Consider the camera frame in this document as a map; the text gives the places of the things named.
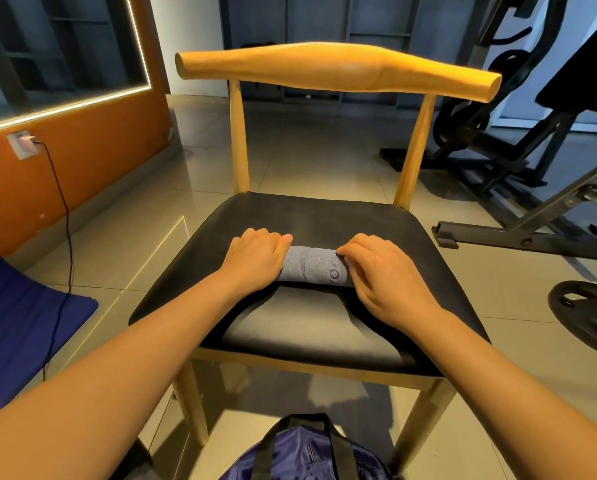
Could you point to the person's right hand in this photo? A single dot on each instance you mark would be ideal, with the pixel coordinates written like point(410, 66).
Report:
point(388, 280)

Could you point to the person's left hand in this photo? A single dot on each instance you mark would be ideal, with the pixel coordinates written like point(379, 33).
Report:
point(256, 260)

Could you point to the single blue-grey towel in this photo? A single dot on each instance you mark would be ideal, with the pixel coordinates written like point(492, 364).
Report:
point(313, 265)

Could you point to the navy blue bag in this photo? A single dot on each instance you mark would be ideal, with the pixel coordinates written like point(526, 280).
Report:
point(308, 453)

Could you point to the person's right forearm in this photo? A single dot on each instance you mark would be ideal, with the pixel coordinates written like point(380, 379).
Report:
point(528, 405)

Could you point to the person's left forearm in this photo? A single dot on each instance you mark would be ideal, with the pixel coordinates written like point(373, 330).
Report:
point(98, 395)

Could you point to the person's left leg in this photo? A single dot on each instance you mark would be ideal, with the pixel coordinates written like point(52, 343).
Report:
point(136, 463)

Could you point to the wooden chair with black seat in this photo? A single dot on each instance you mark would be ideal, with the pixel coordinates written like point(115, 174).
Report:
point(328, 335)

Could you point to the black and grey gym machine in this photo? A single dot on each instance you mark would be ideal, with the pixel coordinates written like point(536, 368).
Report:
point(528, 185)

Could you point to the loose black weight plate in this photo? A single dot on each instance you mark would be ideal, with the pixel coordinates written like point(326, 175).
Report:
point(588, 317)

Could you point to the dark blue mat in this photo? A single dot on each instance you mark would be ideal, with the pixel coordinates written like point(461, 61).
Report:
point(23, 325)

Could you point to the grey shelf unit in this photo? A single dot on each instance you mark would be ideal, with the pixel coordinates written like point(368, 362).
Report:
point(378, 20)

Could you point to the white wall socket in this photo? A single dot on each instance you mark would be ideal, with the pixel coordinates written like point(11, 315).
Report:
point(22, 145)

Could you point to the wall mirror with light strip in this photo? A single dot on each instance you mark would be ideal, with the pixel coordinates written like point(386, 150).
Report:
point(58, 45)

